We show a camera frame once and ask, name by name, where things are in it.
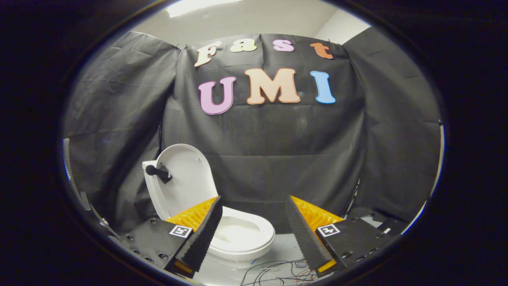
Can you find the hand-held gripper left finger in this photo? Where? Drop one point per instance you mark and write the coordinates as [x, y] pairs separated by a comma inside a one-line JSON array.
[[202, 238]]

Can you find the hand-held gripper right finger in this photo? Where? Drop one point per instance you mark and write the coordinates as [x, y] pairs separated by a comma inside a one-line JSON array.
[[303, 238]]

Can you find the white toilet lid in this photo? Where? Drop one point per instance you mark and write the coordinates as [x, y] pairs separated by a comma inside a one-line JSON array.
[[188, 182]]

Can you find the white toilet bowl with seat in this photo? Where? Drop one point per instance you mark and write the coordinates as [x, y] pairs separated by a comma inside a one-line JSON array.
[[242, 234]]

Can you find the black backdrop cloth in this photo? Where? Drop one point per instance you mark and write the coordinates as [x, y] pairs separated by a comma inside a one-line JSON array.
[[262, 147]]

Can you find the grey ribbed strip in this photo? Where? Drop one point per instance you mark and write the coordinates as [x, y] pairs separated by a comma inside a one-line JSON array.
[[71, 174]]

